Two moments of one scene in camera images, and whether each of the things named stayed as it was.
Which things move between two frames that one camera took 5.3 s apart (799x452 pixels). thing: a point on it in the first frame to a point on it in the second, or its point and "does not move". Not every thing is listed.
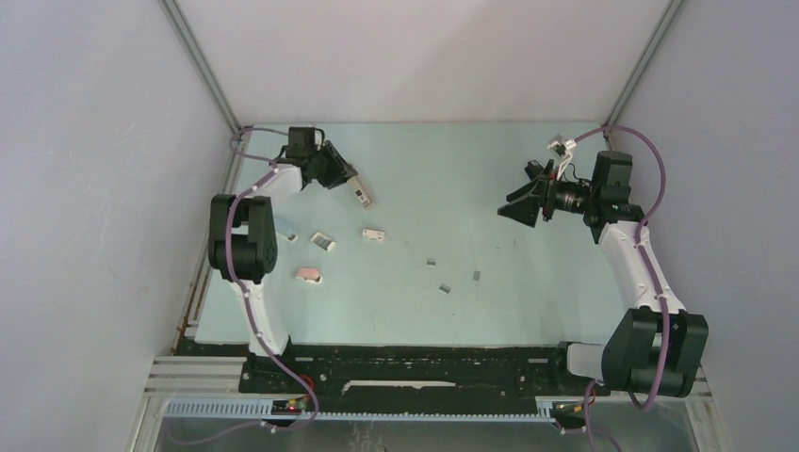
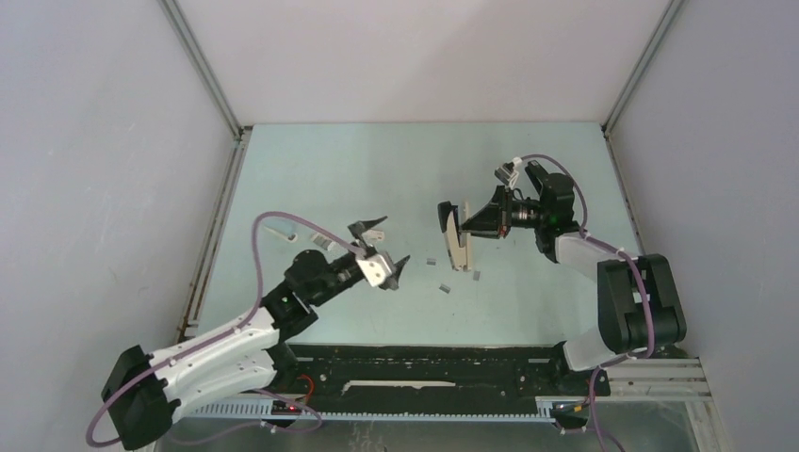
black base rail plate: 403,370 does not move
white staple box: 373,234 does not move
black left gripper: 331,182 to 358,228
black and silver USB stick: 360,191 to 459,244
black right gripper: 525,210 to 493,220
